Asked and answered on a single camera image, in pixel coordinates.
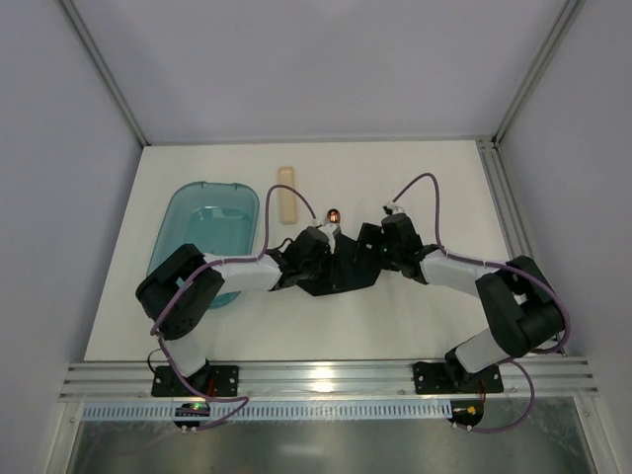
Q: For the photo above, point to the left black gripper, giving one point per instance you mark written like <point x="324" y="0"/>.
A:
<point x="329" y="267"/>

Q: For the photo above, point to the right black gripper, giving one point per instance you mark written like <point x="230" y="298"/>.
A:
<point x="370" y="247"/>

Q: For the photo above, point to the black paper napkin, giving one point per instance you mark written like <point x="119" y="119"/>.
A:
<point x="347" y="272"/>

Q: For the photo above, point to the copper spoon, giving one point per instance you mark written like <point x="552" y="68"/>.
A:
<point x="333" y="216"/>

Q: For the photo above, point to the beige cutlery case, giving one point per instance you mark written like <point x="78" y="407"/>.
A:
<point x="287" y="200"/>

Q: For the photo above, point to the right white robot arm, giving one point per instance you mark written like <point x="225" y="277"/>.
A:
<point x="521" y="309"/>

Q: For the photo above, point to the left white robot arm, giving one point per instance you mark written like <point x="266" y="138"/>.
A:
<point x="178" y="293"/>

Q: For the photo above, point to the teal plastic basin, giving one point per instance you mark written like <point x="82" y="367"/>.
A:
<point x="218" y="218"/>

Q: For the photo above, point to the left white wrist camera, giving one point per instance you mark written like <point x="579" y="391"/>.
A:
<point x="331" y="230"/>

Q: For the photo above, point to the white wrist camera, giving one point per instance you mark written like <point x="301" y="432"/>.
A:
<point x="331" y="230"/>
<point x="391" y="208"/>

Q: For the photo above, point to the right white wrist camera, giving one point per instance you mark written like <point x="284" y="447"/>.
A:
<point x="391" y="208"/>

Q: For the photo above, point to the right side aluminium rail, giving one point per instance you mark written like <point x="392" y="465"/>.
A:
<point x="512" y="223"/>

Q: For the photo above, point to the aluminium rail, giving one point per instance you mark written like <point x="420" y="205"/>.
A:
<point x="512" y="223"/>
<point x="549" y="376"/>

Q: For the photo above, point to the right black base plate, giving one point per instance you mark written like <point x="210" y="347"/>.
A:
<point x="444" y="377"/>

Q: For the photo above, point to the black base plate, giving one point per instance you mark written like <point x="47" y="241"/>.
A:
<point x="216" y="380"/>
<point x="444" y="377"/>

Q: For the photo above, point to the white slotted cable duct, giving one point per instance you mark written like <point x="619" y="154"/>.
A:
<point x="259" y="411"/>

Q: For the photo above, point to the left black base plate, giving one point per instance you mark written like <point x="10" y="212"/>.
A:
<point x="216" y="380"/>

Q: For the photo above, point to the aluminium front rail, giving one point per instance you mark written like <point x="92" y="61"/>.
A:
<point x="549" y="376"/>

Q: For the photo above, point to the right aluminium frame post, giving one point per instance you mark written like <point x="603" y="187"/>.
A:
<point x="563" y="22"/>

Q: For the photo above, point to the aluminium frame post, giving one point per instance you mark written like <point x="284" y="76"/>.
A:
<point x="81" y="31"/>
<point x="563" y="22"/>

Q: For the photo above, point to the left aluminium frame post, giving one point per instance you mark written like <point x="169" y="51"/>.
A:
<point x="81" y="31"/>

